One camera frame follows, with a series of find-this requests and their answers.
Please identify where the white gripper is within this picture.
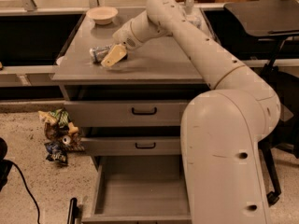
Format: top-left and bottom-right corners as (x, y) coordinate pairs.
(101, 22), (143, 67)

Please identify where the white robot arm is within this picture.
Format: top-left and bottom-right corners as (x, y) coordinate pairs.
(101, 0), (280, 224)

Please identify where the grey drawer cabinet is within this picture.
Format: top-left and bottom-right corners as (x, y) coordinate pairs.
(51, 7), (233, 173)

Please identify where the grey top drawer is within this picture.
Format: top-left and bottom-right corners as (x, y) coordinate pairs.
(64, 85), (200, 128)

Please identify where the grey bottom drawer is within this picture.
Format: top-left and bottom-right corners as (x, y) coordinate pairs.
(82, 155), (192, 224)

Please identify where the beige bowl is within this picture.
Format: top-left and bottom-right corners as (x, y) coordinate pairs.
(86, 7), (118, 25)

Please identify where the green snack bag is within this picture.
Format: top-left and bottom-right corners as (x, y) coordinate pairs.
(38, 109), (69, 127)

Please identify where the clear plastic water bottle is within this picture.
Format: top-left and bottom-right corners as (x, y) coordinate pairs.
(187, 16), (202, 29)

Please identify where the blue snack bag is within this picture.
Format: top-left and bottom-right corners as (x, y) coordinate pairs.
(44, 141), (68, 165)

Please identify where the black office chair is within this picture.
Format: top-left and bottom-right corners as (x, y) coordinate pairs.
(224, 0), (299, 205)

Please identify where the black device at left edge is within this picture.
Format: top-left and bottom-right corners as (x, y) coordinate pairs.
(0, 138), (12, 191)

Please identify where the black cable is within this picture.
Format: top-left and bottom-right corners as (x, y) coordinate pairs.
(8, 160), (43, 224)

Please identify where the black post at bottom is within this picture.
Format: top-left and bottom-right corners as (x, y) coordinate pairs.
(67, 198), (78, 224)

